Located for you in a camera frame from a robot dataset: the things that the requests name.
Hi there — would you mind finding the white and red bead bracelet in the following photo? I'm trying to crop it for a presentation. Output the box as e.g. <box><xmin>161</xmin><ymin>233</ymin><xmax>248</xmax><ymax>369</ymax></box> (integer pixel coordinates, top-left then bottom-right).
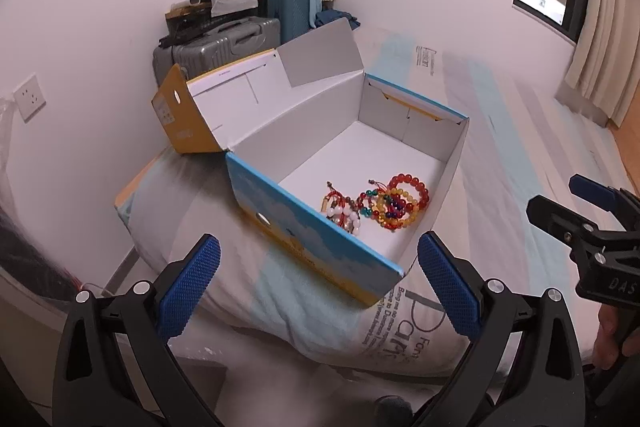
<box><xmin>322</xmin><ymin>181</ymin><xmax>351</xmax><ymax>228</ymax></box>

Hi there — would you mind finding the person's right hand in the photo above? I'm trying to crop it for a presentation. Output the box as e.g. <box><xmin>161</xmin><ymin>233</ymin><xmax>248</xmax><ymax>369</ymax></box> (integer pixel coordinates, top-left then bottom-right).
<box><xmin>592</xmin><ymin>306</ymin><xmax>636</xmax><ymax>372</ymax></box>

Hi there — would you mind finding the white wall socket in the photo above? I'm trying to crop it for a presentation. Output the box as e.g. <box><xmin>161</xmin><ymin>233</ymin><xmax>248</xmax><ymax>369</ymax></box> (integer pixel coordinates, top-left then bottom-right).
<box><xmin>12</xmin><ymin>74</ymin><xmax>48</xmax><ymax>122</ymax></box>

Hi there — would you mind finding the grey hard suitcase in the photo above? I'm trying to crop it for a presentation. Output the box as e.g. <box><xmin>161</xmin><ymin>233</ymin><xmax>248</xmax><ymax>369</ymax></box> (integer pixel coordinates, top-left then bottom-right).
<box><xmin>152</xmin><ymin>17</ymin><xmax>281</xmax><ymax>82</ymax></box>

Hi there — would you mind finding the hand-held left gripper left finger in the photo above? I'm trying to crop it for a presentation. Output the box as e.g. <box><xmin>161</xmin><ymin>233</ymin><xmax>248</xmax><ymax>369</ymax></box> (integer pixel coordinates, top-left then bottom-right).
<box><xmin>52</xmin><ymin>233</ymin><xmax>226</xmax><ymax>427</ymax></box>

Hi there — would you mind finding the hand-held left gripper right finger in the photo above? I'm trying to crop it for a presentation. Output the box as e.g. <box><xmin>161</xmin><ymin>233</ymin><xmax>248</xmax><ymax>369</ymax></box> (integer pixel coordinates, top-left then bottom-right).
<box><xmin>412</xmin><ymin>231</ymin><xmax>586</xmax><ymax>427</ymax></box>

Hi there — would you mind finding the bed frame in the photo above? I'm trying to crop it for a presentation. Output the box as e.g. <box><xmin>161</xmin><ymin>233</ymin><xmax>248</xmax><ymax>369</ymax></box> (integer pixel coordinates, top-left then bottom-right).
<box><xmin>102</xmin><ymin>244</ymin><xmax>143</xmax><ymax>295</ymax></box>

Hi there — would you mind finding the multicolour glass bead bracelet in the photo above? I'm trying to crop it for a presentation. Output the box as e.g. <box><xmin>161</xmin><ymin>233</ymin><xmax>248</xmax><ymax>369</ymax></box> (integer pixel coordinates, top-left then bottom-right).
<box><xmin>360</xmin><ymin>187</ymin><xmax>408</xmax><ymax>223</ymax></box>

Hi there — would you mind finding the blue clothes pile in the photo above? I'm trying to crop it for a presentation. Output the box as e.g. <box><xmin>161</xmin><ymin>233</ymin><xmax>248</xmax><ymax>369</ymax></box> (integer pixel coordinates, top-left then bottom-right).
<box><xmin>315</xmin><ymin>7</ymin><xmax>361</xmax><ymax>30</ymax></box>

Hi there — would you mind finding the teal hard suitcase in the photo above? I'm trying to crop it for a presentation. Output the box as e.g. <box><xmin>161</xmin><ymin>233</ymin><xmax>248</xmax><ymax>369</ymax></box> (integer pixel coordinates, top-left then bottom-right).
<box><xmin>260</xmin><ymin>0</ymin><xmax>321</xmax><ymax>45</ymax></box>

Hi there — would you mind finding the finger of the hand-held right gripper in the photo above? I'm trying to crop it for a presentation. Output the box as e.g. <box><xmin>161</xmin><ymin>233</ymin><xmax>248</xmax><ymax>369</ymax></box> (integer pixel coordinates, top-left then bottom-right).
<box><xmin>527</xmin><ymin>194</ymin><xmax>608</xmax><ymax>258</ymax></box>
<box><xmin>569</xmin><ymin>173</ymin><xmax>640</xmax><ymax>233</ymax></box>

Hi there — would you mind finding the blue and yellow cardboard box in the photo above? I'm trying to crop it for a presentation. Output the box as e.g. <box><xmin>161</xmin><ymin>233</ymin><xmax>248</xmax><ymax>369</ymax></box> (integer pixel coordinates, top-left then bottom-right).
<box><xmin>151</xmin><ymin>17</ymin><xmax>471</xmax><ymax>308</ymax></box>

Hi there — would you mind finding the black and yellow box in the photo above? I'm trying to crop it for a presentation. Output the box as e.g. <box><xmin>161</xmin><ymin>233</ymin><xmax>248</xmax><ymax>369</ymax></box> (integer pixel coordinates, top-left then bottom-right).
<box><xmin>165</xmin><ymin>2</ymin><xmax>213</xmax><ymax>35</ymax></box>

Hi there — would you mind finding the yellow bead bracelet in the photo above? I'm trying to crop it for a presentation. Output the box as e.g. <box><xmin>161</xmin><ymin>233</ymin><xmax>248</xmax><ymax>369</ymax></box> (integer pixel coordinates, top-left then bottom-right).
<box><xmin>374</xmin><ymin>189</ymin><xmax>416</xmax><ymax>230</ymax></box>

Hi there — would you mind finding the striped mattress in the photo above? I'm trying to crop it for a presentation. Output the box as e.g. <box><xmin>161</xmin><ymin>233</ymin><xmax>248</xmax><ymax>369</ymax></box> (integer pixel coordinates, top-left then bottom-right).
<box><xmin>115</xmin><ymin>24</ymin><xmax>640</xmax><ymax>373</ymax></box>

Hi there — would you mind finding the light blue towel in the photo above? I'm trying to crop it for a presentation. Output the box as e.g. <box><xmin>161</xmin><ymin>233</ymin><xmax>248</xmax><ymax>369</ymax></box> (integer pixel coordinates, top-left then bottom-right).
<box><xmin>302</xmin><ymin>0</ymin><xmax>325</xmax><ymax>28</ymax></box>

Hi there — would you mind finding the pink bead bracelet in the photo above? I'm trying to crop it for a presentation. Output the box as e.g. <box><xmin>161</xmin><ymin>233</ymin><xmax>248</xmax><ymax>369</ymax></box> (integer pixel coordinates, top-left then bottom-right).
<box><xmin>326</xmin><ymin>203</ymin><xmax>363</xmax><ymax>237</ymax></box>

